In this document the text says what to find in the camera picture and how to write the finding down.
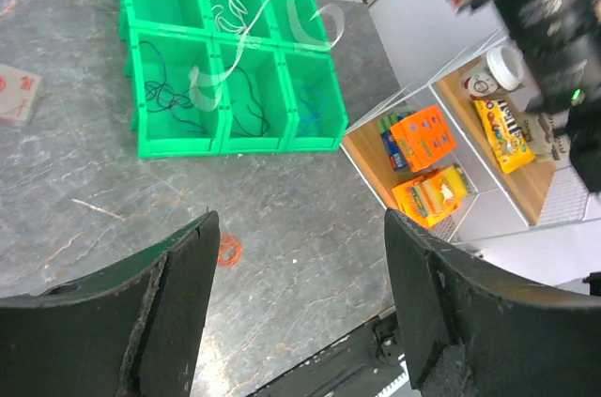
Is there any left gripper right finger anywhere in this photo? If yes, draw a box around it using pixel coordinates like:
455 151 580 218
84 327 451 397
384 209 600 396

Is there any yellow candy bag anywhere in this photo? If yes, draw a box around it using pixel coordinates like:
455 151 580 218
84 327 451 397
472 99 535 175

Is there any yellow sponge pack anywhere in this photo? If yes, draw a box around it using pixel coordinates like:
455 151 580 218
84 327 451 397
413 164 470 218

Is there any paper coffee cup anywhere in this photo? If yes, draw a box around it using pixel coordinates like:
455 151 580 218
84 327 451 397
460 45 525 100

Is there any playing card box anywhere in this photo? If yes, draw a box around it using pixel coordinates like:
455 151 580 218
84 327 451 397
0 64 43 126

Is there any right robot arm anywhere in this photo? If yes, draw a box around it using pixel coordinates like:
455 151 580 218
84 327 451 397
452 0 600 193

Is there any green compartment bin tray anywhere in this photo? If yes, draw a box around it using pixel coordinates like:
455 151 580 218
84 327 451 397
118 0 348 159

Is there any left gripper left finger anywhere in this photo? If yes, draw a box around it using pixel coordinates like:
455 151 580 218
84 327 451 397
1 211 220 396

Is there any orange snack box lower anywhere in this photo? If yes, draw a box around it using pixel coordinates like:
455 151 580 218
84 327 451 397
392 163 473 229

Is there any orange snack box upper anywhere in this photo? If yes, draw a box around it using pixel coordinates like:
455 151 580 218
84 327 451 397
390 105 456 173

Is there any black cable bin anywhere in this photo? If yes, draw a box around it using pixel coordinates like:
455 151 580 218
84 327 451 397
138 39 208 135
223 66 272 138

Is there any blue cable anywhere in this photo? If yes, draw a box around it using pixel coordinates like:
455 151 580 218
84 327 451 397
296 84 326 138

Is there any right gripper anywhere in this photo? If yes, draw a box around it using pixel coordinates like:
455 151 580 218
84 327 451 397
453 0 600 101

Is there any white wire shelf rack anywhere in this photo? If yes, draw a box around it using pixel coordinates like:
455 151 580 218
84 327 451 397
342 31 600 252

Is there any orange snack box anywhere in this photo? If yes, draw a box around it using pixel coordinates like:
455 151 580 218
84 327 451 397
390 105 456 173
392 163 473 229

